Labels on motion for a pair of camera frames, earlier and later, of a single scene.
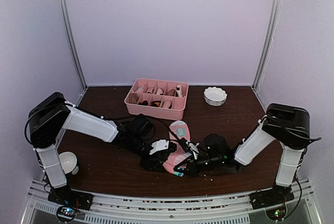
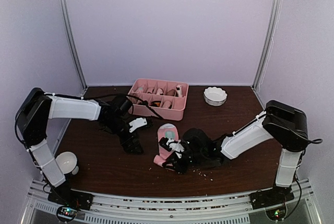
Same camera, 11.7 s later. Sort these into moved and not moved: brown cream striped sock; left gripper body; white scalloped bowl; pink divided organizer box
Moved: left gripper body
Not moved: brown cream striped sock; white scalloped bowl; pink divided organizer box
